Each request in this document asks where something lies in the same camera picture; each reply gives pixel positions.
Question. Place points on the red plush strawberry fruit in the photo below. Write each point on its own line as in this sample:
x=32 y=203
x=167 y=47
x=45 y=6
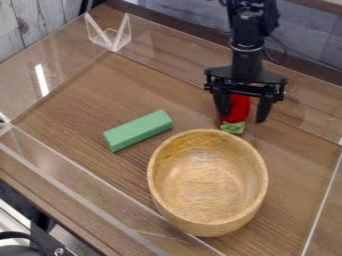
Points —
x=234 y=122

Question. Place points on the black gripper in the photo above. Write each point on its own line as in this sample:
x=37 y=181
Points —
x=265 y=82

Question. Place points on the black clamp mount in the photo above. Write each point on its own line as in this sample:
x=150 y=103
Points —
x=32 y=243

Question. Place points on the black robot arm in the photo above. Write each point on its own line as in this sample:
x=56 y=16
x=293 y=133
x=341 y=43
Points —
x=253 y=18

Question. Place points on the wooden bowl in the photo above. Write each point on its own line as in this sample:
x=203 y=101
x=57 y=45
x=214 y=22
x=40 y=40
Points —
x=207 y=180

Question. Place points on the green rectangular block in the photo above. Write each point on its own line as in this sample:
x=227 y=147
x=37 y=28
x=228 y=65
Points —
x=138 y=130

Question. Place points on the clear acrylic tray wall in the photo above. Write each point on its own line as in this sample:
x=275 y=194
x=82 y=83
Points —
x=65 y=90

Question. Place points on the clear acrylic corner bracket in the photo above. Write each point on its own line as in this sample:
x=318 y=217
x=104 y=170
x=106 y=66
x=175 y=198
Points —
x=111 y=39

